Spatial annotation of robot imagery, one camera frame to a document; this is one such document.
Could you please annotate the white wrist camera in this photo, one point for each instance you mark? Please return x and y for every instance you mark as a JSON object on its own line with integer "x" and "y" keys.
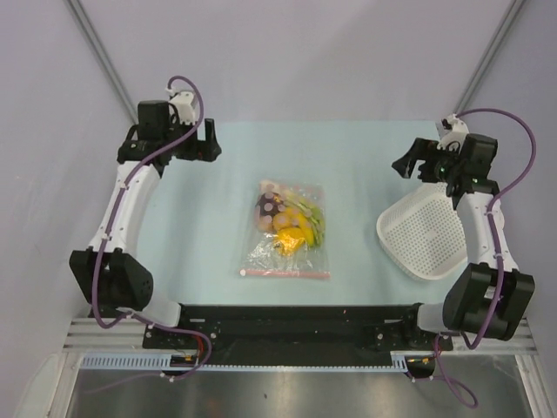
{"x": 455, "y": 132}
{"x": 183, "y": 106}

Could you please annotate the yellow banana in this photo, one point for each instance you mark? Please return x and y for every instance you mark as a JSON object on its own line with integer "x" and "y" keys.
{"x": 305, "y": 225}

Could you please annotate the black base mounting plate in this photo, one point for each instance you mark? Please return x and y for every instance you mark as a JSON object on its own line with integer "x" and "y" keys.
{"x": 248, "y": 332}

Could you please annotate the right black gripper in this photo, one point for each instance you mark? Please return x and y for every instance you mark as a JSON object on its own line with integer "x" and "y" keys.
{"x": 424, "y": 150}

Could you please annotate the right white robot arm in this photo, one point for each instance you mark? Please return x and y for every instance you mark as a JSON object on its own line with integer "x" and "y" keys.
{"x": 491, "y": 295}

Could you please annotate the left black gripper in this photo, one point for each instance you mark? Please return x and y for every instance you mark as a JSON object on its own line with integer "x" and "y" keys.
{"x": 203, "y": 151}

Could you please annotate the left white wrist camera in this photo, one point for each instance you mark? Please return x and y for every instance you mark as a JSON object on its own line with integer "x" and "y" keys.
{"x": 183, "y": 106}

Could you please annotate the green leek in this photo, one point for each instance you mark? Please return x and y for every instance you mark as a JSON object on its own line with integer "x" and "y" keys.
{"x": 312, "y": 211}

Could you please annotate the yellow lemon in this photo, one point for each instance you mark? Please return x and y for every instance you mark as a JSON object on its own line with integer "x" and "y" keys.
{"x": 284, "y": 220}

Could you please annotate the clear zip top bag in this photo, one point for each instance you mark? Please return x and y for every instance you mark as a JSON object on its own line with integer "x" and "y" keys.
{"x": 261, "y": 259}

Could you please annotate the white perforated plastic basket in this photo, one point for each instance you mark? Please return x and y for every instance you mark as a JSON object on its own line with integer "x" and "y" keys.
{"x": 423, "y": 235}

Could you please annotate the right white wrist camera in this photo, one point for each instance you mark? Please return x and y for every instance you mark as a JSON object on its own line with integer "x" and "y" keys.
{"x": 455, "y": 132}

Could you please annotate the yellow bell pepper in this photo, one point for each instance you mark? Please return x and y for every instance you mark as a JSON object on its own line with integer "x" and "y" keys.
{"x": 288, "y": 241}

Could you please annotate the white slotted cable duct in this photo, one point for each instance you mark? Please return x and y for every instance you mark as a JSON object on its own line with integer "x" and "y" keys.
{"x": 380, "y": 362}

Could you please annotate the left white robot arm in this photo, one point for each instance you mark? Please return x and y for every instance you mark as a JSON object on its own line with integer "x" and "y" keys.
{"x": 107, "y": 270}

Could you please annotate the aluminium frame rail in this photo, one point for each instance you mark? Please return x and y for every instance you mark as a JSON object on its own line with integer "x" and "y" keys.
{"x": 85, "y": 335}

